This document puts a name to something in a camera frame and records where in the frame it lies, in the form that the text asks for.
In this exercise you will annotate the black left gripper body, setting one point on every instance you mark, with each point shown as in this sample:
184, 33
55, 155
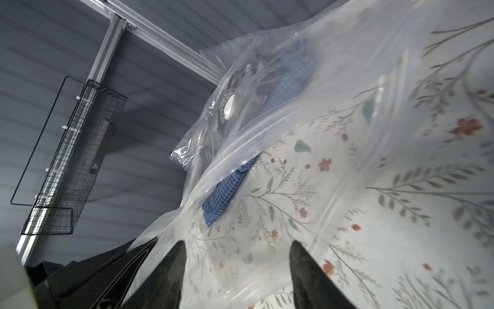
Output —
61, 280

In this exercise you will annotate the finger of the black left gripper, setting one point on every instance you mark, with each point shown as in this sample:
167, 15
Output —
109, 287

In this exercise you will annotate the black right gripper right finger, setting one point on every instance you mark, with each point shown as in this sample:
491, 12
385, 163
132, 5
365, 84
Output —
312, 289

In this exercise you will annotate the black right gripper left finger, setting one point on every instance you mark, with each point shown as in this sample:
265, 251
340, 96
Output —
162, 289

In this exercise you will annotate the clear plastic vacuum bag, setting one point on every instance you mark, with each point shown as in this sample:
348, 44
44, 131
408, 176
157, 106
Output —
401, 218

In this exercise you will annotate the black white plaid shirt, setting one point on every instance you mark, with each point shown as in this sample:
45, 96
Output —
237, 104

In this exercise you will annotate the blue checked shirt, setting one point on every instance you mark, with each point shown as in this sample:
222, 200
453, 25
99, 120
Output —
294, 67

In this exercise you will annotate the black wire wall basket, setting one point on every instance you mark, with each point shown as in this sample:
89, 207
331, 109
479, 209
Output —
77, 162

